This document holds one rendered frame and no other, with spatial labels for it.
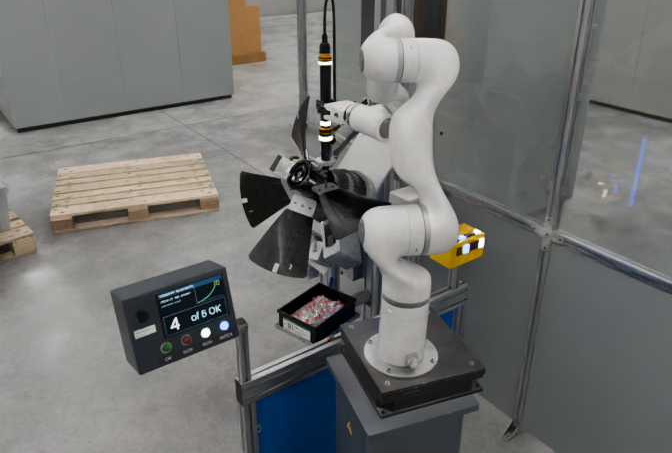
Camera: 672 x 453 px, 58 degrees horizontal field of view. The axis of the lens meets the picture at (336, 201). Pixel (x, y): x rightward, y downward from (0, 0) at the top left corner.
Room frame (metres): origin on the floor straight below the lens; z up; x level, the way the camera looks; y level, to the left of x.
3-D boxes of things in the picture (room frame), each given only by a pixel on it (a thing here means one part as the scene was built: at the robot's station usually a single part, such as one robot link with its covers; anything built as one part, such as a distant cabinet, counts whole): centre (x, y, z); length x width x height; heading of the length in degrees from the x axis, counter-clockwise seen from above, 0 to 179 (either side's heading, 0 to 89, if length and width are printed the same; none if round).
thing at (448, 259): (1.83, -0.41, 1.02); 0.16 x 0.10 x 0.11; 125
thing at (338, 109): (1.87, -0.03, 1.49); 0.11 x 0.10 x 0.07; 35
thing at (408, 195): (2.44, -0.33, 0.92); 0.17 x 0.16 x 0.11; 125
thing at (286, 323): (1.70, 0.06, 0.85); 0.22 x 0.17 x 0.07; 142
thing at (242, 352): (1.35, 0.26, 0.96); 0.03 x 0.03 x 0.20; 35
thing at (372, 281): (2.26, -0.16, 0.58); 0.09 x 0.05 x 1.15; 35
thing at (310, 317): (1.69, 0.06, 0.83); 0.19 x 0.14 x 0.04; 142
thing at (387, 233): (1.26, -0.14, 1.32); 0.19 x 0.12 x 0.24; 98
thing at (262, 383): (1.60, -0.09, 0.82); 0.90 x 0.04 x 0.08; 125
